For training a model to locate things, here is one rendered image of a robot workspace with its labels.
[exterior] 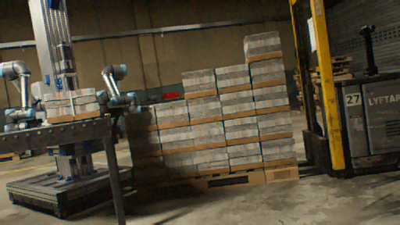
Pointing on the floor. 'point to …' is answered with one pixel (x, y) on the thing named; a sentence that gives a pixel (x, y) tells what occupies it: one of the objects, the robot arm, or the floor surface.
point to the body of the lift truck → (369, 119)
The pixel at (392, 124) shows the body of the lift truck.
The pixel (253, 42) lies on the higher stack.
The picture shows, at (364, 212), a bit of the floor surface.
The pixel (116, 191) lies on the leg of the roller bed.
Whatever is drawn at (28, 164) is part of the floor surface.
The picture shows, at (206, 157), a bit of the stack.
